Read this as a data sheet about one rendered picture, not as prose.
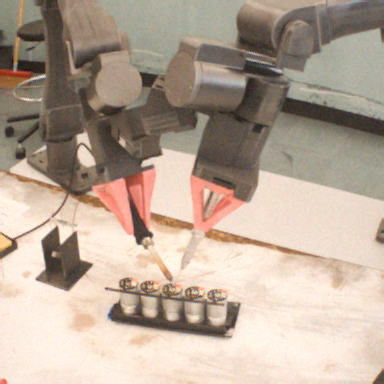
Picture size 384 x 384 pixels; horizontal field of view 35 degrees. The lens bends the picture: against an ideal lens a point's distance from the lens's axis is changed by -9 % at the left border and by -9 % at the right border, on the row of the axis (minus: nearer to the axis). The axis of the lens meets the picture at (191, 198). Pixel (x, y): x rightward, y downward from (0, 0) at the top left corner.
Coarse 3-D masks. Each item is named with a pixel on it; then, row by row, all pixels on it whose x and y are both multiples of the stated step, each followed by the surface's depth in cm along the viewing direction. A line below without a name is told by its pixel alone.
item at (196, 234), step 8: (216, 192) 73; (208, 200) 74; (216, 200) 73; (208, 208) 74; (208, 216) 74; (192, 232) 76; (200, 232) 76; (192, 240) 76; (192, 248) 77; (184, 256) 78; (192, 256) 78
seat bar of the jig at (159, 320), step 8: (120, 304) 83; (120, 312) 82; (184, 312) 82; (128, 320) 82; (136, 320) 82; (144, 320) 81; (152, 320) 81; (160, 320) 81; (168, 320) 81; (176, 320) 81; (184, 320) 81; (184, 328) 81; (192, 328) 80; (200, 328) 80; (208, 328) 80; (216, 328) 80; (224, 328) 79
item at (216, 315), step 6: (210, 300) 78; (210, 306) 78; (216, 306) 78; (210, 312) 79; (216, 312) 79; (222, 312) 79; (210, 318) 79; (216, 318) 79; (222, 318) 79; (210, 324) 80; (216, 324) 80; (222, 324) 80
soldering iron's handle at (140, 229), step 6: (132, 204) 86; (132, 210) 85; (132, 216) 84; (138, 216) 85; (132, 222) 84; (138, 222) 84; (138, 228) 84; (144, 228) 84; (138, 234) 83; (144, 234) 83; (150, 234) 84; (138, 240) 83
